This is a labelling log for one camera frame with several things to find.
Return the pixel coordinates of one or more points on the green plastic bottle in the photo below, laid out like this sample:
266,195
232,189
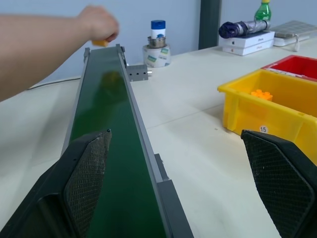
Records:
263,11

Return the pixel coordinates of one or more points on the red plastic bin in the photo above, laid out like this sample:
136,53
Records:
294,67

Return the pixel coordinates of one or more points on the orange toy brick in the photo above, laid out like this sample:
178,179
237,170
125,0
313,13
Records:
262,95

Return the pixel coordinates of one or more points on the grey metal block with holes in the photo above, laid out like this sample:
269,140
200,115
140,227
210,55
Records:
137,72

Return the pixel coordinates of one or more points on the person's bare hand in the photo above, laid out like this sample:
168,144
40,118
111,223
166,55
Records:
98,23

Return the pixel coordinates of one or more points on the green conveyor belt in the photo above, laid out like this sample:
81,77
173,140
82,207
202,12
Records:
116,153

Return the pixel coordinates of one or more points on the yellow toy brick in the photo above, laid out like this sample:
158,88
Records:
100,43

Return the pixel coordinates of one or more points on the white sticker tape roll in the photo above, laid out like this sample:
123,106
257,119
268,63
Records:
157,56

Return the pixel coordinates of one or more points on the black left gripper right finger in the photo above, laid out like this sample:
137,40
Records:
284,178

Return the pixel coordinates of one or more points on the white blue-capped bottle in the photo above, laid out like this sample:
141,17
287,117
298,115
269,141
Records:
158,29

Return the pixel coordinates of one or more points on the yellow plastic bin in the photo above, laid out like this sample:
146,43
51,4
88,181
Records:
270,106

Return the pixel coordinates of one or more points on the white keyboard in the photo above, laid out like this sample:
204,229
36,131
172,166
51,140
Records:
292,31

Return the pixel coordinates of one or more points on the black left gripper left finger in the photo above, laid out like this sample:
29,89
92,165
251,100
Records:
62,188

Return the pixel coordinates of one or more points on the small metal bowl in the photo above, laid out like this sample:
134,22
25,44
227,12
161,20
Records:
156,42

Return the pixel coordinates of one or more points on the dark vertical pillar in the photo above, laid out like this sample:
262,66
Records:
209,23

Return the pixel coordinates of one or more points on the folded dark umbrella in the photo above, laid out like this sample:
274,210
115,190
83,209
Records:
244,27

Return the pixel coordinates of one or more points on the white iPhone box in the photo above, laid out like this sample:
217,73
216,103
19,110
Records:
247,49
247,39

